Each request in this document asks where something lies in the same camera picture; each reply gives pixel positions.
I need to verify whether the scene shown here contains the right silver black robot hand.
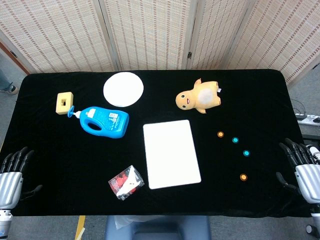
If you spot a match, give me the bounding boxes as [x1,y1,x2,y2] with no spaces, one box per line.
[275,137,320,205]

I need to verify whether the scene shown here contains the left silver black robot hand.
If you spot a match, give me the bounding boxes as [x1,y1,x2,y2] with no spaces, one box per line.
[0,146,43,211]

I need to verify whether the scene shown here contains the clear bag red items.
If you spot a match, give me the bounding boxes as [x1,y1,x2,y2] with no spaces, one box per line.
[108,164,145,201]

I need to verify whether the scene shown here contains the black and white sneaker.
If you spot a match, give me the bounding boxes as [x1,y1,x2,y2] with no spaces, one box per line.
[308,144,320,165]

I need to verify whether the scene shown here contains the dark side table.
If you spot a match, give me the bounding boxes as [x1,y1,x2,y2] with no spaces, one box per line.
[298,122,320,140]

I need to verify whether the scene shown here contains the white power strip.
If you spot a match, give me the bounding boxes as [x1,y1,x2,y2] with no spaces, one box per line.
[295,113,320,126]

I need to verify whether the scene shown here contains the black tablecloth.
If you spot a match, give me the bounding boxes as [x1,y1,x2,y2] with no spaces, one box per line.
[0,69,312,218]

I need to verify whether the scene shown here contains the yellow floor tape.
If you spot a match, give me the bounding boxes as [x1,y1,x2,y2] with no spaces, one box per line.
[74,216,86,240]

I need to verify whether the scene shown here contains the yellow sponge block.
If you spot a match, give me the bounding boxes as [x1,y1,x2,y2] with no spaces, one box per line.
[55,91,75,116]

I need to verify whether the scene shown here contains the person leg with shoe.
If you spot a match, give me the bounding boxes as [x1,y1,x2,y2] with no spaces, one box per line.
[0,67,19,95]

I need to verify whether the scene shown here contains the blue detergent pump bottle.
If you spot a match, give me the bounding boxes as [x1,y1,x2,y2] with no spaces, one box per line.
[67,105,130,139]

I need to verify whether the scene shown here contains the yellow plush toy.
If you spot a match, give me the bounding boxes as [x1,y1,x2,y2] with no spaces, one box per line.
[175,77,223,115]

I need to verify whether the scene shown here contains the white rectangular board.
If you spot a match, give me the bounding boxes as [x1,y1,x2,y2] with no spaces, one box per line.
[142,119,202,190]

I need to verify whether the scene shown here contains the white round plate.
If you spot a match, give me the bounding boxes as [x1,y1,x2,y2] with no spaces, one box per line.
[102,71,145,108]

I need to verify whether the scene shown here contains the blue grey chair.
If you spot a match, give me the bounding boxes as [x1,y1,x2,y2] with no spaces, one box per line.
[104,215,212,240]

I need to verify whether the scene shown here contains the woven bamboo folding screen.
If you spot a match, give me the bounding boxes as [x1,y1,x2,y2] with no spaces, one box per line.
[0,0,320,87]

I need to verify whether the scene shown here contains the thin black floor cable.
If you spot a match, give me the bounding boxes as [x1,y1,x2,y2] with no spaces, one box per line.
[291,98,307,116]

